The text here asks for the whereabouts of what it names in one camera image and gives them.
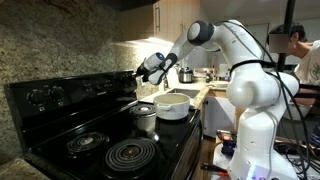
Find white base cabinet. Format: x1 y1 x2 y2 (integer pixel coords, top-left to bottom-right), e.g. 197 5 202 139
202 96 238 139

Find white cooking pot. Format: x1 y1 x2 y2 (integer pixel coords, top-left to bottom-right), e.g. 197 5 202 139
153 92 192 121

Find orange handled tool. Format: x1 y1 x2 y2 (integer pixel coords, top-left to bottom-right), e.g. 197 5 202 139
200 162 230 178

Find kitchen sink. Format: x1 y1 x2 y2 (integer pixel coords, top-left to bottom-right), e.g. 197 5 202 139
167 88 202 100

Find large coil burner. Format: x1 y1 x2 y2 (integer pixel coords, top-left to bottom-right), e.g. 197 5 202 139
102 138 162 174

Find white bowl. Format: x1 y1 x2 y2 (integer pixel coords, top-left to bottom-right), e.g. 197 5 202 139
283 101 313 122

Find black vertical pole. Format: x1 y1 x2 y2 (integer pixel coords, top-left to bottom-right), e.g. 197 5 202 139
277 0 297 73

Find person in white shirt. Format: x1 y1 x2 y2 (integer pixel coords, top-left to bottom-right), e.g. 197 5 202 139
268 22 320 148

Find curved metal faucet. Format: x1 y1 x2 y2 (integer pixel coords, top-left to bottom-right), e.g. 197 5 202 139
162 74 169 91

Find white cutting board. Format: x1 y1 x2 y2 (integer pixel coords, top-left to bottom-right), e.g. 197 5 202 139
166 70 181 90

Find white plate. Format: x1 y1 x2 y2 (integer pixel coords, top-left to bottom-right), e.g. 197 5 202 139
209 80 231 89

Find small coil burner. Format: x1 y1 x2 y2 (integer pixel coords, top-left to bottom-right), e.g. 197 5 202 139
129 103 157 118
65 131 111 156

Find black electric stove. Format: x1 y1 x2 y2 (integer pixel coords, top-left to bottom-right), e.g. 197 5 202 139
3 69 204 180

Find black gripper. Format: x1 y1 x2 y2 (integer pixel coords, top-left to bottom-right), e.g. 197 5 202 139
135 61 152 78

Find black and orange device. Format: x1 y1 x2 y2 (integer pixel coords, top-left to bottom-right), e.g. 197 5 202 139
215 129 238 155

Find light wooden wall cabinet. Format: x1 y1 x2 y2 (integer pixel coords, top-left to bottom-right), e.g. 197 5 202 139
153 0 201 44

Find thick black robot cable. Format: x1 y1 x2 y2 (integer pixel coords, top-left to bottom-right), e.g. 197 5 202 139
214 19 320 180

